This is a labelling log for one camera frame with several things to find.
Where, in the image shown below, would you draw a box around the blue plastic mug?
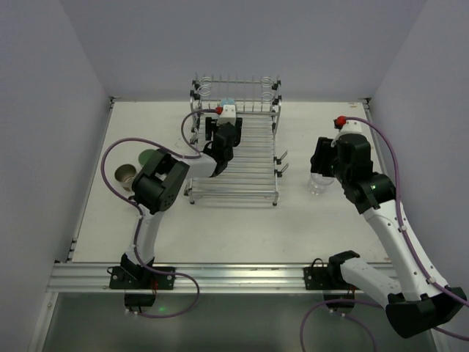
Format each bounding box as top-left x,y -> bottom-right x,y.
219,98 -> 236,107

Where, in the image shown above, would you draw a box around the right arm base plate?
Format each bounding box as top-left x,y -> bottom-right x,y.
303,258 -> 355,301

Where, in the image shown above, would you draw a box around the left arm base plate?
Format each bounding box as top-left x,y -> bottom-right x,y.
107,266 -> 174,312

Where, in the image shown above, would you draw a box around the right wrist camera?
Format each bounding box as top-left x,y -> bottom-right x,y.
331,116 -> 363,147

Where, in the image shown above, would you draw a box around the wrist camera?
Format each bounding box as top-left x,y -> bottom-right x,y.
331,116 -> 363,147
217,104 -> 237,126

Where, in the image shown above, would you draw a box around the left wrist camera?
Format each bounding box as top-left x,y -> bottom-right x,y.
217,104 -> 237,126

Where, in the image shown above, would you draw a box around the clear glass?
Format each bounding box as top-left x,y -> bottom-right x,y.
307,173 -> 335,195

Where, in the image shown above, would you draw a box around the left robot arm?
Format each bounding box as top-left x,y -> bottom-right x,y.
120,117 -> 243,282

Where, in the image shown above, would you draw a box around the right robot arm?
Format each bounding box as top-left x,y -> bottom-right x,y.
311,133 -> 467,338

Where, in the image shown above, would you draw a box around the light green plastic cup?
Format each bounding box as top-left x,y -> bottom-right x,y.
138,149 -> 155,167

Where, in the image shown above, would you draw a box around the metal dish rack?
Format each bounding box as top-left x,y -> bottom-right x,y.
184,75 -> 283,205

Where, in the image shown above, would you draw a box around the aluminium mounting rail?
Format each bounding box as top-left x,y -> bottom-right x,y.
46,263 -> 310,294

